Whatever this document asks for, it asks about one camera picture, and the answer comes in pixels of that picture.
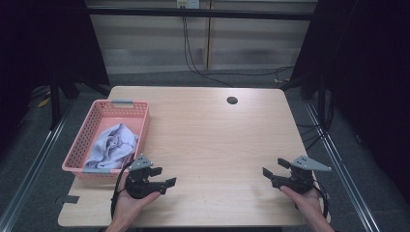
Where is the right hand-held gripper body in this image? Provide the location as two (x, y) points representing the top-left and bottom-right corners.
(271, 155), (333, 195)

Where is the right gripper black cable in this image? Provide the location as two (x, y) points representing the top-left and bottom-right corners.
(311, 179), (331, 220)

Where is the lavender printed towel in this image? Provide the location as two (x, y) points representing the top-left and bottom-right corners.
(85, 123), (140, 170)

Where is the person's right hand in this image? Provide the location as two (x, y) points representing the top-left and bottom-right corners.
(279, 185), (326, 224)

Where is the white wall socket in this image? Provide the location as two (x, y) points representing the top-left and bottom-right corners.
(176, 0), (201, 10)

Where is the metal floor rail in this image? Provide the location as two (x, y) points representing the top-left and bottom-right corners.
(304, 100), (382, 232)
(0, 100), (75, 232)

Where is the person's left hand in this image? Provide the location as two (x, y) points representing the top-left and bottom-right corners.
(110, 188), (162, 227)

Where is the black hanging wall cable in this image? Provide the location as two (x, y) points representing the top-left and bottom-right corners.
(181, 15), (234, 88)

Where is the pink perforated plastic basket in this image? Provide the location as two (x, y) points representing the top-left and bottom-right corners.
(61, 99), (151, 180)

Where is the black horizontal frame bar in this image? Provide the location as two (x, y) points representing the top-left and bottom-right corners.
(86, 7), (316, 21)

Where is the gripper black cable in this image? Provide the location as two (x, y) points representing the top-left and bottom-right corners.
(311, 179), (331, 220)
(110, 160), (135, 220)

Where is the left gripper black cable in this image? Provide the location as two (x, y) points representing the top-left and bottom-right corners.
(110, 160), (135, 220)

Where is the black curtain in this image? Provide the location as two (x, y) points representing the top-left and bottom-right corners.
(0, 0), (111, 154)
(288, 0), (410, 197)

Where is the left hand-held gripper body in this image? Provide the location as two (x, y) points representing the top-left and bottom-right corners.
(125, 154), (168, 200)

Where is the black stand leg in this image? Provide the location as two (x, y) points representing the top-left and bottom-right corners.
(48, 76), (63, 131)

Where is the black tape strip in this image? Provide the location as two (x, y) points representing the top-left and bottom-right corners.
(53, 194), (80, 206)

